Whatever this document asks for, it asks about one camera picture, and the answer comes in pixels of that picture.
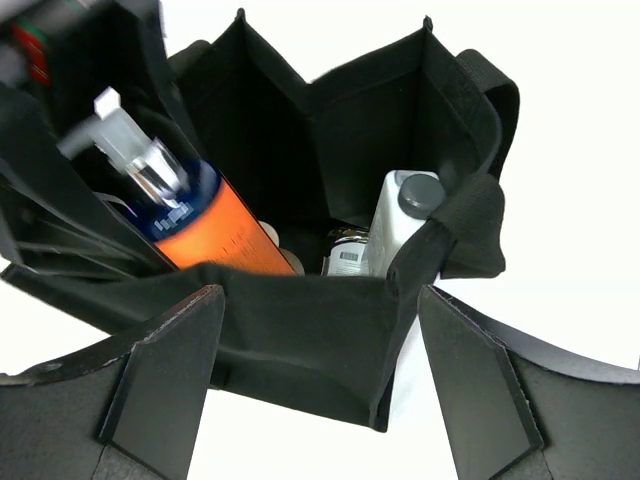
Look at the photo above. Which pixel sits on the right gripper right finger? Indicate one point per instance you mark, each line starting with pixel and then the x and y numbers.
pixel 517 407

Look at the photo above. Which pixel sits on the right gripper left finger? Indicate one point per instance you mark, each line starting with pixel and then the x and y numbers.
pixel 127 407

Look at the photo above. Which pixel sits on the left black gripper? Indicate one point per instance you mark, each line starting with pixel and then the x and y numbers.
pixel 56 58

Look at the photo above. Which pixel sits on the orange bottle blue pump top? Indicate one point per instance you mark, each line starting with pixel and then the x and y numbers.
pixel 182 204

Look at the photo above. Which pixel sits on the white bottle grey cap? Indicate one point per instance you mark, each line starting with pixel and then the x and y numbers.
pixel 407 199

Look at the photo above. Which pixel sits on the black canvas bag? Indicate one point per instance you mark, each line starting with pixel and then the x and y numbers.
pixel 309 156

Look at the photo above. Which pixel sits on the beige pump bottle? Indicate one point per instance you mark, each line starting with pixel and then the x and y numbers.
pixel 291 258

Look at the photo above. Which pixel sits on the clear yellow soap bottle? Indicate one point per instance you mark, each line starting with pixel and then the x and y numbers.
pixel 344 252

